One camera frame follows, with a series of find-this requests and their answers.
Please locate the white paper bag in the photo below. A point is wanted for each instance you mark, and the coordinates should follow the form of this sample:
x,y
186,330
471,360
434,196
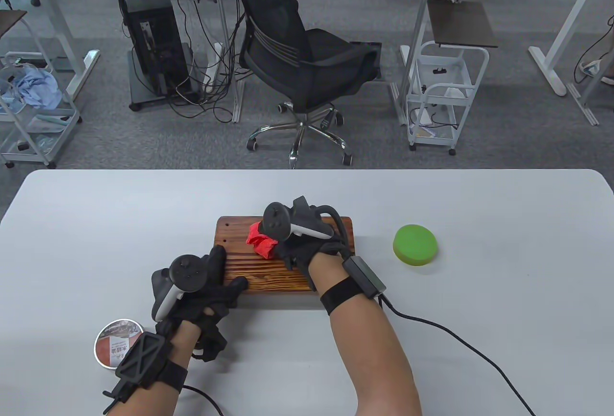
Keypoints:
x,y
455,92

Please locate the black computer tower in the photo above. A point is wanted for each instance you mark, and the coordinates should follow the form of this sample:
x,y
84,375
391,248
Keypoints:
x,y
158,51

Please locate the yellowish booklet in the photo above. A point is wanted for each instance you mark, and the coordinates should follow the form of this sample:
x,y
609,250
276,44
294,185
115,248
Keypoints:
x,y
424,132

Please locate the red cloth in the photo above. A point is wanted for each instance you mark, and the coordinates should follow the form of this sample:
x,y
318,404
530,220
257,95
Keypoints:
x,y
259,243

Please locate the black box wrist camera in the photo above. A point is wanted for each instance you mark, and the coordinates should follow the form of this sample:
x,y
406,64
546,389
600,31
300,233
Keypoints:
x,y
364,277

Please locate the person's left hand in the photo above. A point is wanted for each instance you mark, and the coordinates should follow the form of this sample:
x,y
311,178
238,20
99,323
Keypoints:
x,y
216,293

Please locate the black lattice wrist mount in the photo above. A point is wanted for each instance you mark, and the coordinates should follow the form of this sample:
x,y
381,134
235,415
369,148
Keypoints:
x,y
143,358

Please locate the green round sponge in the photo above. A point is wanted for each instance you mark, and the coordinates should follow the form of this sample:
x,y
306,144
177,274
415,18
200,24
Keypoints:
x,y
415,243

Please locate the person's left forearm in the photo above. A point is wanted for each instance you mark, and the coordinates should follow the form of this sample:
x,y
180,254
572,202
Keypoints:
x,y
153,401

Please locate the brown wooden stool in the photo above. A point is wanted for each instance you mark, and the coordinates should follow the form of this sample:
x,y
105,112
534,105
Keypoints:
x,y
268,272

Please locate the grey rolling computer stand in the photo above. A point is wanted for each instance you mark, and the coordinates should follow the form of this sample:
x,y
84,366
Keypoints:
x,y
144,97

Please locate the person's right hand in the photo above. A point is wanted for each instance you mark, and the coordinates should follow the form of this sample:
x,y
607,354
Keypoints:
x,y
307,249

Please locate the white power strip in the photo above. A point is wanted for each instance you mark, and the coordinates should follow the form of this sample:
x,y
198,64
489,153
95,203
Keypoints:
x,y
211,73

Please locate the light blue cloth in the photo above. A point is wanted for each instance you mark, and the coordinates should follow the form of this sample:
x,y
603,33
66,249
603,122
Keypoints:
x,y
33,89

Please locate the black mesh office chair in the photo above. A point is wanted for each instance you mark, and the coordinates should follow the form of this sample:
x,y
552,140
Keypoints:
x,y
288,51

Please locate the round silver wood wax tin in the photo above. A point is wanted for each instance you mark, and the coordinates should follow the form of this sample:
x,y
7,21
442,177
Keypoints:
x,y
105,364

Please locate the dark brown side table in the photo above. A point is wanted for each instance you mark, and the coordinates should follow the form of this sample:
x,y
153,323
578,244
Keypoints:
x,y
9,20

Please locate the black and white controller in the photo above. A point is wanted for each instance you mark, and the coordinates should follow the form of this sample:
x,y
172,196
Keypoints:
x,y
187,274
276,219

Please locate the dark brown board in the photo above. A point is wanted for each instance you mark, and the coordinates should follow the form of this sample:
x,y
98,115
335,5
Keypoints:
x,y
460,22

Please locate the black floor box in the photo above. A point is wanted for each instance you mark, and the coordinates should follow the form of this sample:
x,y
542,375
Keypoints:
x,y
369,45

